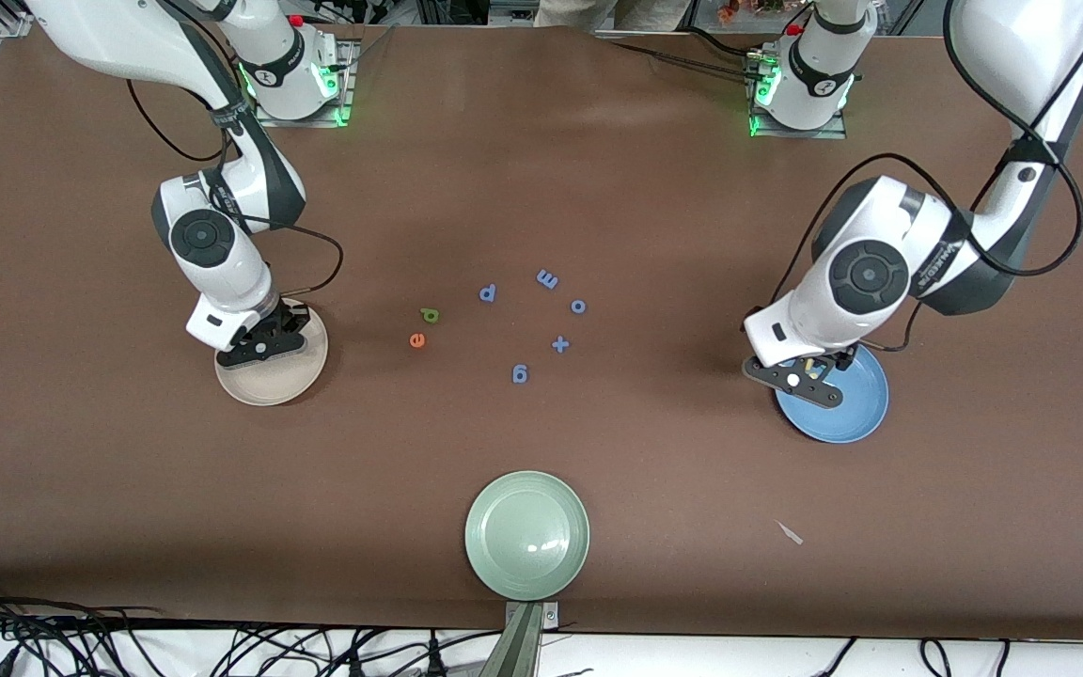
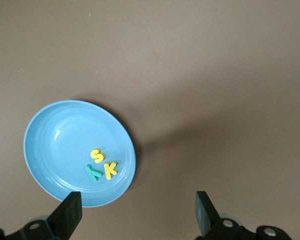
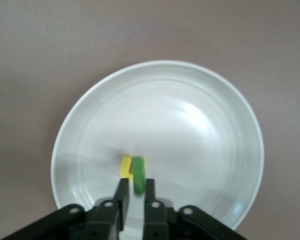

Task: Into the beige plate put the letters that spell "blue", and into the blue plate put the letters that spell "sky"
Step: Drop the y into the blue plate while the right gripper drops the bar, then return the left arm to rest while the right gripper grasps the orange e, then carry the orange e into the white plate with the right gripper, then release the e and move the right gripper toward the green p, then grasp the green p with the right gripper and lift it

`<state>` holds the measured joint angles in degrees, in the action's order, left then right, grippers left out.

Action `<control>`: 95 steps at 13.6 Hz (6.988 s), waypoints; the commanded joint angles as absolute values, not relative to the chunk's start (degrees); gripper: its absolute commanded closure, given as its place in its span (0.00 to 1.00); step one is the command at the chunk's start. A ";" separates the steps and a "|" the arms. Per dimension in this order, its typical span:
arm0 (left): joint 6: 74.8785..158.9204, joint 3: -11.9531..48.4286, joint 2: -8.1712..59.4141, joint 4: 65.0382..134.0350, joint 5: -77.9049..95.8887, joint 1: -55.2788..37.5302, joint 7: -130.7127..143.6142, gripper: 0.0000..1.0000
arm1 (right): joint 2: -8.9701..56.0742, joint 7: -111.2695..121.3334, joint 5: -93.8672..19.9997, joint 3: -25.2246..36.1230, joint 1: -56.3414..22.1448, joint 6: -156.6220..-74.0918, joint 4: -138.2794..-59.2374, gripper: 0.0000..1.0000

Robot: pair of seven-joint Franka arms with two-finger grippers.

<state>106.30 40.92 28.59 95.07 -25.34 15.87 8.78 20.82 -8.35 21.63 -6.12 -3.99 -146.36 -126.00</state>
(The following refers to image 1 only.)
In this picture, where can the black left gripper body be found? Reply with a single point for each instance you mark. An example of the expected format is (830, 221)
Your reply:
(844, 356)

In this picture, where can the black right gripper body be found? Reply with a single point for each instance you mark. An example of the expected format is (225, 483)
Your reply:
(284, 322)

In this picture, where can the yellow foam letter k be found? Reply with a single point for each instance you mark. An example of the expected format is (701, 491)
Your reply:
(810, 366)

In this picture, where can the green foam letter p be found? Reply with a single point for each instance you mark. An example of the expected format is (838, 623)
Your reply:
(434, 315)

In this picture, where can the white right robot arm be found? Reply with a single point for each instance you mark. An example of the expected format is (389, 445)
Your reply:
(222, 254)

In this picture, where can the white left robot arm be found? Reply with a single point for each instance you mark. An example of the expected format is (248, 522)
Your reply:
(871, 277)

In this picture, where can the blue round plate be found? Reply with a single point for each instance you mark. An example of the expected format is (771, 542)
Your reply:
(852, 414)

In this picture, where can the beige round plate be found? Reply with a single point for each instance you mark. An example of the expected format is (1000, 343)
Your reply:
(269, 385)

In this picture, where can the small white paper scrap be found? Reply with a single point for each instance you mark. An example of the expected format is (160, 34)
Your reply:
(791, 533)

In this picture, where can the blue foam letter p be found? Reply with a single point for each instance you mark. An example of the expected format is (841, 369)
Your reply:
(494, 290)

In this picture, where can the blue foam letter g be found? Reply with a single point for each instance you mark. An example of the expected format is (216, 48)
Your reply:
(516, 374)

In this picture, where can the blue foam letter m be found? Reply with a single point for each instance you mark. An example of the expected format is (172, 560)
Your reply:
(547, 279)

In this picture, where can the green round plate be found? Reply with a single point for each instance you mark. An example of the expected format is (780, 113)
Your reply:
(527, 536)

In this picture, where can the orange flower decoration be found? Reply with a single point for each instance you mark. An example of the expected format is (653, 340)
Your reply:
(748, 7)

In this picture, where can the person in beige clothes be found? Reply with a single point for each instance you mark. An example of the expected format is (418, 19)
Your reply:
(598, 11)

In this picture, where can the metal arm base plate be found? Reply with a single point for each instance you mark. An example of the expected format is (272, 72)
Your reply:
(800, 134)
(346, 94)

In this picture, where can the grey metal camera post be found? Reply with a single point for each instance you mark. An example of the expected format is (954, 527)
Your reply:
(518, 649)

